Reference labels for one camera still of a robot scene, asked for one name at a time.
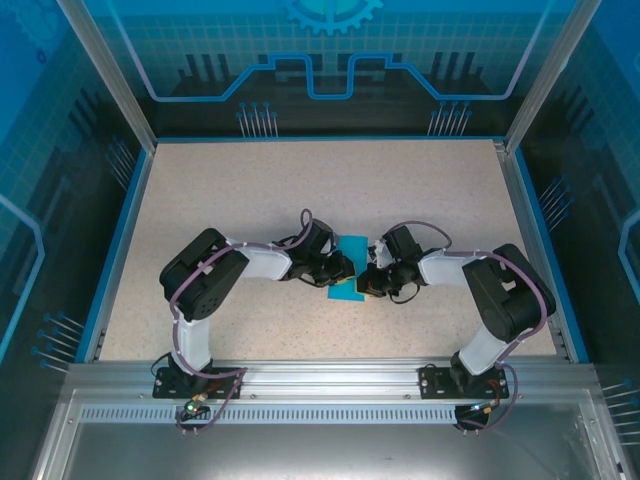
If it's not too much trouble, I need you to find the grey metal tray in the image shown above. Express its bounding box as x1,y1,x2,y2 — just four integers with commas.
29,389,631,480

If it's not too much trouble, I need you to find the blue table edge strip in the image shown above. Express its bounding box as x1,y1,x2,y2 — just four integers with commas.
513,148,592,364
73,147,156,364

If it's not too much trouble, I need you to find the blue circuit print side panel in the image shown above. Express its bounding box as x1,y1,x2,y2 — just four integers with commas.
0,0,149,480
514,0,640,480

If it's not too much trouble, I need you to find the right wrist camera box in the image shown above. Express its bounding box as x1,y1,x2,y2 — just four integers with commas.
368,238,394,267

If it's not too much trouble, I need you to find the aluminium frame crossbar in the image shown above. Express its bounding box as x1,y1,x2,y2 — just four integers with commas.
64,357,601,401

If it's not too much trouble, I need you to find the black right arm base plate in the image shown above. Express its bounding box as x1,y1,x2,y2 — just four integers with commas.
418,363,517,400

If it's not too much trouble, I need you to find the slotted grey cable duct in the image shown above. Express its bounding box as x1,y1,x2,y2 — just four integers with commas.
78,405,506,426

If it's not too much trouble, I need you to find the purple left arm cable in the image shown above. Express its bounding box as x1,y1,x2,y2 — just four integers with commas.
168,208,315,437

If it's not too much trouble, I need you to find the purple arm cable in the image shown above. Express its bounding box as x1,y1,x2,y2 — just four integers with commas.
168,208,315,437
397,219,549,437

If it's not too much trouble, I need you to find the aluminium table side rail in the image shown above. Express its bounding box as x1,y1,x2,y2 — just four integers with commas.
492,139,575,362

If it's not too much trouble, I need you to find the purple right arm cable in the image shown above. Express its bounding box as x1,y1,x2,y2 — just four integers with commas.
397,219,549,437

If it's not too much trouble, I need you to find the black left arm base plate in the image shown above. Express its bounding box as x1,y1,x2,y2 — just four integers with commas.
152,366,246,400

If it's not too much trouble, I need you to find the blue gear print wall panel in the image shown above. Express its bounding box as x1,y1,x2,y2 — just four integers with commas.
99,0,566,140

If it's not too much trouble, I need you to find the aluminium corner post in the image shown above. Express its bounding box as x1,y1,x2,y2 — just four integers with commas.
54,0,160,151
503,0,590,154

